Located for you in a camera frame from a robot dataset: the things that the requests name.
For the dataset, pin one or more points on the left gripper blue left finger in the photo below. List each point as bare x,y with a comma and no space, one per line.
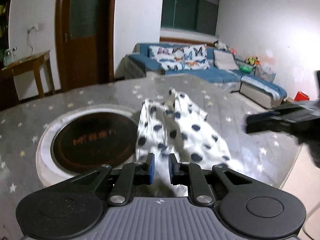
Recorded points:
128,178

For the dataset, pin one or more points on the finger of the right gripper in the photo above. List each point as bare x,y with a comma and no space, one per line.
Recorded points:
262,122

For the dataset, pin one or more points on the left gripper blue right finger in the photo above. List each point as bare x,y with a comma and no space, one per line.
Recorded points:
191,176

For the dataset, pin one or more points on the white navy polka dot garment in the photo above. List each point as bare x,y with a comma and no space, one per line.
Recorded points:
177,126

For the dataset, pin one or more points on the red box on floor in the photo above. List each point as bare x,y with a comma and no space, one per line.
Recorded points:
300,96

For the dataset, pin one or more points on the blue sectional sofa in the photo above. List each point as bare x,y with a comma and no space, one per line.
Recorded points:
267,94

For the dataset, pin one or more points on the grey star patterned tablecloth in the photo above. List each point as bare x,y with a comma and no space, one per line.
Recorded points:
43,142

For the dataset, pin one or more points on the colourful toys on sofa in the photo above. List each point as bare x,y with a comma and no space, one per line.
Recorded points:
252,62

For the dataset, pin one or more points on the round black induction cooktop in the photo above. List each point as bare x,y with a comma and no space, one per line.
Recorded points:
94,139

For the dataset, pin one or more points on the beige square cushion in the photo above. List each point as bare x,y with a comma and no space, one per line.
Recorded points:
224,60

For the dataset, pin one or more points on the black white plush toy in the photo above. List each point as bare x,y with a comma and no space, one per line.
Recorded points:
220,45

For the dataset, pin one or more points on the butterfly print pillow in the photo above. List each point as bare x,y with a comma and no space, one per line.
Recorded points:
180,58

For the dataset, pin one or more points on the dark green window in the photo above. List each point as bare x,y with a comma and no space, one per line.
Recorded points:
192,15

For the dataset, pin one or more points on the brown wooden side table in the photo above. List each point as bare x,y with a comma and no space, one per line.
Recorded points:
33,63

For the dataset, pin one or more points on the dark wooden shelf cabinet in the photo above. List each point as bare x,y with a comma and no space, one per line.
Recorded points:
6,86

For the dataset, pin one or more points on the brown wooden door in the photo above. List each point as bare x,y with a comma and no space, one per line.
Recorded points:
84,36

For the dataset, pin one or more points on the glass jar on side table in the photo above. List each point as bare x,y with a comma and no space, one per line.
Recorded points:
9,56

